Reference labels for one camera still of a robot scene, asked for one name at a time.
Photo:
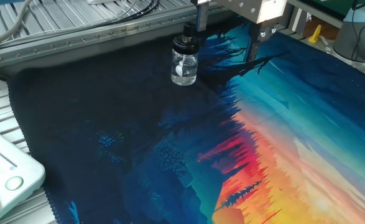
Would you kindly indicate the silver Schunk gripper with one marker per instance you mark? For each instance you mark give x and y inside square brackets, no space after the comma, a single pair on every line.
[250,9]

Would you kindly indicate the black jar lid with knob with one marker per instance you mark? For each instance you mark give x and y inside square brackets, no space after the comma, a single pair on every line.
[185,45]

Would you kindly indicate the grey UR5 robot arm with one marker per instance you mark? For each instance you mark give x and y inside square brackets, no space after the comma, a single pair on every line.
[353,40]

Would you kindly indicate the clear glass jar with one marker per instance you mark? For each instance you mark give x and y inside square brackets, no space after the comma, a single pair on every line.
[190,77]

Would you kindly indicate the white spoon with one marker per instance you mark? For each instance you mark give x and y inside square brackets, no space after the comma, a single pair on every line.
[179,70]

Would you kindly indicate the yellow plastic piece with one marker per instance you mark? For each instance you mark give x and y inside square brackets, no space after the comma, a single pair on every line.
[316,35]

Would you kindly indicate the colourful landscape print mat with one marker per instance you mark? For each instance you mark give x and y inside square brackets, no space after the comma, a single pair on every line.
[107,109]

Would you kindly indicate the white teach pendant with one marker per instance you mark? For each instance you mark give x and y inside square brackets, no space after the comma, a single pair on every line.
[2,161]

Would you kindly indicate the aluminium frame bar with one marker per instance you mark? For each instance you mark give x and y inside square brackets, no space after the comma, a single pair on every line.
[298,20]

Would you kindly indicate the aluminium table rail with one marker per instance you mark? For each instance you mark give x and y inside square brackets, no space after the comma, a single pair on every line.
[76,42]

